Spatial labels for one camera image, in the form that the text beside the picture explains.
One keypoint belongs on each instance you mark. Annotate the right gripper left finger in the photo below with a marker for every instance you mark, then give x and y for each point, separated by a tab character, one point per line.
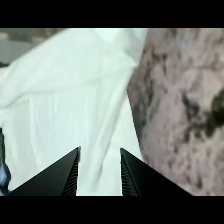
60	178

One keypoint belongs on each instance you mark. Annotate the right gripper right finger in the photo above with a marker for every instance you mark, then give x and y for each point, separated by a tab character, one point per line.
143	180

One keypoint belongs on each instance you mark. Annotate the blue garment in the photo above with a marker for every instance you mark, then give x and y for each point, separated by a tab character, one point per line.
3	175

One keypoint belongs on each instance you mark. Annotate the white shirt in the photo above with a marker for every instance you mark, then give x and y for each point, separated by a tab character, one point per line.
70	96

